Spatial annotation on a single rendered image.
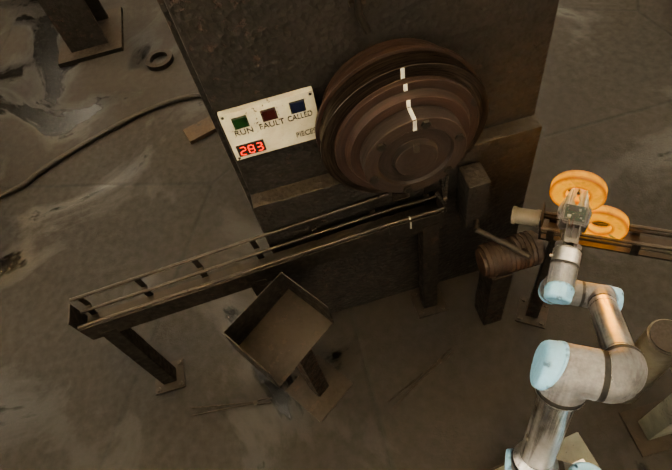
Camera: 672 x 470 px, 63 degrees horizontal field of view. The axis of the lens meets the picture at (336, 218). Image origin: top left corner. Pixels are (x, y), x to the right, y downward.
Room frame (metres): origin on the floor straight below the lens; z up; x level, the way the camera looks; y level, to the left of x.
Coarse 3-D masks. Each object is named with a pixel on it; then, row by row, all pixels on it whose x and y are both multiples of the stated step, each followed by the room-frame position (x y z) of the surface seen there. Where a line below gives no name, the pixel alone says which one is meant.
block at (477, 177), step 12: (468, 168) 1.08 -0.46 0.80; (480, 168) 1.06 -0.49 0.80; (468, 180) 1.03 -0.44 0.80; (480, 180) 1.02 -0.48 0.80; (468, 192) 1.00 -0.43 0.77; (480, 192) 1.00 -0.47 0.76; (456, 204) 1.08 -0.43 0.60; (468, 204) 1.00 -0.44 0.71; (480, 204) 1.00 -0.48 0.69; (468, 216) 1.00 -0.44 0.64; (480, 216) 1.00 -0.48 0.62
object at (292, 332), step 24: (288, 288) 0.91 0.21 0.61; (264, 312) 0.84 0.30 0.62; (288, 312) 0.83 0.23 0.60; (312, 312) 0.80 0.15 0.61; (240, 336) 0.77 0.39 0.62; (264, 336) 0.77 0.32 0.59; (288, 336) 0.75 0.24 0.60; (312, 336) 0.72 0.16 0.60; (264, 360) 0.69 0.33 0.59; (288, 360) 0.67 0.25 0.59; (312, 360) 0.75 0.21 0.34; (312, 384) 0.73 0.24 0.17; (336, 384) 0.76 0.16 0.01; (312, 408) 0.69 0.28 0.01
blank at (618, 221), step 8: (600, 208) 0.82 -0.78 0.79; (608, 208) 0.81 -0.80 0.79; (616, 208) 0.81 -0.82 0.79; (592, 216) 0.81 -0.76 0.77; (600, 216) 0.80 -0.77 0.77; (608, 216) 0.79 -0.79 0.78; (616, 216) 0.78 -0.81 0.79; (624, 216) 0.78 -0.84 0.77; (592, 224) 0.83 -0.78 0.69; (616, 224) 0.77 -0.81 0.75; (624, 224) 0.76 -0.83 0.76; (592, 232) 0.80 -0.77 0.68; (600, 232) 0.79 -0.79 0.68; (608, 232) 0.78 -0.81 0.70; (616, 232) 0.77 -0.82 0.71; (624, 232) 0.76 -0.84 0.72
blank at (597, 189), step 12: (552, 180) 0.91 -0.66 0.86; (564, 180) 0.88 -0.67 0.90; (576, 180) 0.86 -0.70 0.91; (588, 180) 0.84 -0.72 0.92; (600, 180) 0.84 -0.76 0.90; (552, 192) 0.89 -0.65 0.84; (564, 192) 0.87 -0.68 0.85; (588, 192) 0.84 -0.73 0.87; (600, 192) 0.82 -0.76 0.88; (576, 204) 0.84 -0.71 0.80; (600, 204) 0.81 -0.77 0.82
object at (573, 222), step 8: (568, 208) 0.78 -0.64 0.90; (576, 208) 0.77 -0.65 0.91; (584, 208) 0.76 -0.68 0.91; (560, 216) 0.79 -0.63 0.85; (568, 216) 0.76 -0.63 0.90; (576, 216) 0.75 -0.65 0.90; (584, 216) 0.74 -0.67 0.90; (560, 224) 0.76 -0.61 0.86; (568, 224) 0.73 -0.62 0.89; (576, 224) 0.73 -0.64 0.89; (584, 224) 0.72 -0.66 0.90; (568, 232) 0.72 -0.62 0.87; (576, 232) 0.72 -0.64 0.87; (584, 232) 0.73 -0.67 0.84; (560, 240) 0.71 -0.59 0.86; (568, 240) 0.69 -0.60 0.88; (576, 240) 0.69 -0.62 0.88
